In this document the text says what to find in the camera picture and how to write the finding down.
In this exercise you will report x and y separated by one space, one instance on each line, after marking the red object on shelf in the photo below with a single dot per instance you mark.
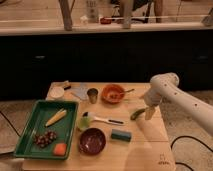
105 21

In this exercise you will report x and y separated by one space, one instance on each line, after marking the small brown brush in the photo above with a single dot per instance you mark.
65 85

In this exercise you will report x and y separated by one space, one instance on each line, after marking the small green cup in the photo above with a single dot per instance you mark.
83 123

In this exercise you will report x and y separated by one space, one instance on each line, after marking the orange bowl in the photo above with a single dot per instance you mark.
112 93

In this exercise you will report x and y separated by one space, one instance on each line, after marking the orange carrot piece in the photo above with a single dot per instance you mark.
60 149

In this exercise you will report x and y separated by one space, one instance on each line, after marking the yellow corn cob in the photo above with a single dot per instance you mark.
59 115

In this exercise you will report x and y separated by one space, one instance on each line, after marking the green plastic tray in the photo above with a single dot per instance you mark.
42 111

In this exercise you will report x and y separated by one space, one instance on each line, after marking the teal rectangular sponge block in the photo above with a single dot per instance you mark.
121 135

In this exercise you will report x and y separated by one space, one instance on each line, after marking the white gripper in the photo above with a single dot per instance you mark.
151 98

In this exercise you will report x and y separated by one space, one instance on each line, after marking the green pepper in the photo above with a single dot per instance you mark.
137 113

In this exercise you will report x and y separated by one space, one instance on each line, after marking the metal cup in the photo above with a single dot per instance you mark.
92 95

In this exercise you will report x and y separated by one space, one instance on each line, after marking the dark maroon bowl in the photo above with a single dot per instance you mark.
92 141

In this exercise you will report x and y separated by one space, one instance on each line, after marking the white round lid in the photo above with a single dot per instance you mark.
57 92

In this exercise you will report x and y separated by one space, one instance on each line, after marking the grey cloth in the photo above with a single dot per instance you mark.
80 91

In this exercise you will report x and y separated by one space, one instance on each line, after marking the dark grape bunch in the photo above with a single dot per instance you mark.
45 139

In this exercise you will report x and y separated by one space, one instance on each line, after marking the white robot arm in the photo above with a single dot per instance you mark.
166 85

